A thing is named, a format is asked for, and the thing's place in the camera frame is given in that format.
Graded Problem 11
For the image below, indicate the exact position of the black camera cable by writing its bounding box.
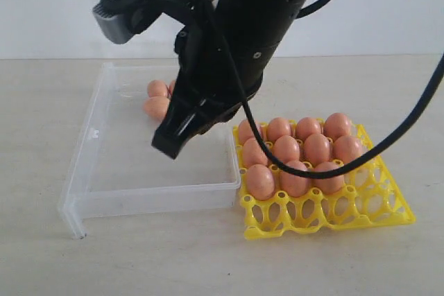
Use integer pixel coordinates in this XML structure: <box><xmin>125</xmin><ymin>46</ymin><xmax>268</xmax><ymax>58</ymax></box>
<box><xmin>194</xmin><ymin>0</ymin><xmax>444</xmax><ymax>180</ymax></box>

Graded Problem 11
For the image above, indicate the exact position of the brown egg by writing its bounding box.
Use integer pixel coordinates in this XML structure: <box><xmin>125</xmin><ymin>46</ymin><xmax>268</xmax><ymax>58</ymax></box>
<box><xmin>332</xmin><ymin>135</ymin><xmax>364</xmax><ymax>164</ymax></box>
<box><xmin>323</xmin><ymin>112</ymin><xmax>352</xmax><ymax>141</ymax></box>
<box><xmin>303</xmin><ymin>134</ymin><xmax>332</xmax><ymax>167</ymax></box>
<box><xmin>246</xmin><ymin>164</ymin><xmax>275</xmax><ymax>200</ymax></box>
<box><xmin>295</xmin><ymin>117</ymin><xmax>323</xmax><ymax>141</ymax></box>
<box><xmin>143</xmin><ymin>96</ymin><xmax>170</xmax><ymax>121</ymax></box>
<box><xmin>169</xmin><ymin>80</ymin><xmax>176</xmax><ymax>96</ymax></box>
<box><xmin>238</xmin><ymin>119</ymin><xmax>255</xmax><ymax>145</ymax></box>
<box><xmin>312</xmin><ymin>162</ymin><xmax>345</xmax><ymax>195</ymax></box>
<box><xmin>241</xmin><ymin>138</ymin><xmax>269</xmax><ymax>168</ymax></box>
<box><xmin>273</xmin><ymin>135</ymin><xmax>300</xmax><ymax>163</ymax></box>
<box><xmin>279</xmin><ymin>160</ymin><xmax>311</xmax><ymax>198</ymax></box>
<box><xmin>266</xmin><ymin>117</ymin><xmax>292</xmax><ymax>143</ymax></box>
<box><xmin>147</xmin><ymin>80</ymin><xmax>169</xmax><ymax>98</ymax></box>

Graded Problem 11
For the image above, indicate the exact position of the yellow plastic egg tray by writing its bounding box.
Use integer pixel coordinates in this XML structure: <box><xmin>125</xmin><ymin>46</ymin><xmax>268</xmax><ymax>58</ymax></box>
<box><xmin>232</xmin><ymin>126</ymin><xmax>416</xmax><ymax>240</ymax></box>

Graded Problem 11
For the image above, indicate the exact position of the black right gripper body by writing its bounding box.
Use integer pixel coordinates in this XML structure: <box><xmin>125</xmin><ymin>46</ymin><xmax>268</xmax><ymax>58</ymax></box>
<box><xmin>176</xmin><ymin>0</ymin><xmax>263</xmax><ymax>123</ymax></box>

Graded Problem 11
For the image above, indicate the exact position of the clear plastic container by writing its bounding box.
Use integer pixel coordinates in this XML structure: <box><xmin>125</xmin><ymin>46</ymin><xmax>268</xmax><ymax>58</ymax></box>
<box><xmin>58</xmin><ymin>62</ymin><xmax>240</xmax><ymax>238</ymax></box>

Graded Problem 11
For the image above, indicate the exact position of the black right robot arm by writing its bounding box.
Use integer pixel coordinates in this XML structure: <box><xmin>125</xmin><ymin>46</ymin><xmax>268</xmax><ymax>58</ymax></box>
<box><xmin>152</xmin><ymin>0</ymin><xmax>306</xmax><ymax>158</ymax></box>

